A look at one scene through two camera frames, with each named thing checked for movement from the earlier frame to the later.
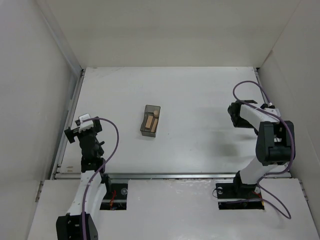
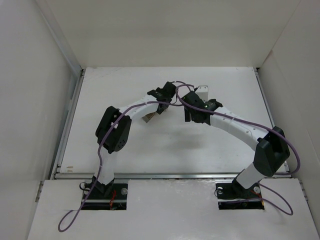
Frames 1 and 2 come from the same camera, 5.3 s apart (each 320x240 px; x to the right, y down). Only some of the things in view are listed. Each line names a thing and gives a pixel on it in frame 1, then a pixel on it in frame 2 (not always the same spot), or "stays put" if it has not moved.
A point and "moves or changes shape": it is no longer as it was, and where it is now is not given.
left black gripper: x=83 y=132 to x=162 y=107
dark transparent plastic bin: x=149 y=125 moves or changes shape
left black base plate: x=116 y=199 stays put
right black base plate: x=237 y=196 stays put
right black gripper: x=236 y=116 to x=189 y=115
